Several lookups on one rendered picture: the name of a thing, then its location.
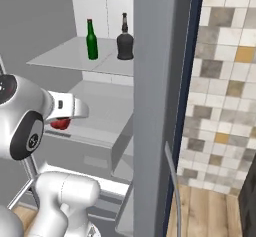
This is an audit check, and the grey fridge door handle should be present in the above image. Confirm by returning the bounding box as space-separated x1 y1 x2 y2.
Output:
164 141 182 237

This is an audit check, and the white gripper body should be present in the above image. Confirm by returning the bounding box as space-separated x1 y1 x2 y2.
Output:
45 91 90 126

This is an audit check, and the grey fridge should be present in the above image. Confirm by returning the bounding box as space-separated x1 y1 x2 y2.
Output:
0 0 135 237

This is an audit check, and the dark cabinet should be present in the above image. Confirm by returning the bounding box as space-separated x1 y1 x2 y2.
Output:
238 154 256 237

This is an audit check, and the green beer bottle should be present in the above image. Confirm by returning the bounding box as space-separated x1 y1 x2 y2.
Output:
85 18 100 61

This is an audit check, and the black liquor bottle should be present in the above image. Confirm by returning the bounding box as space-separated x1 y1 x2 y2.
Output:
116 12 135 61

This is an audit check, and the red bell pepper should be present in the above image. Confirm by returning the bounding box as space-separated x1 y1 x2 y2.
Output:
49 117 72 131

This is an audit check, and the grey fridge door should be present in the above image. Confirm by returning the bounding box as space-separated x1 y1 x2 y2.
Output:
114 0 206 237

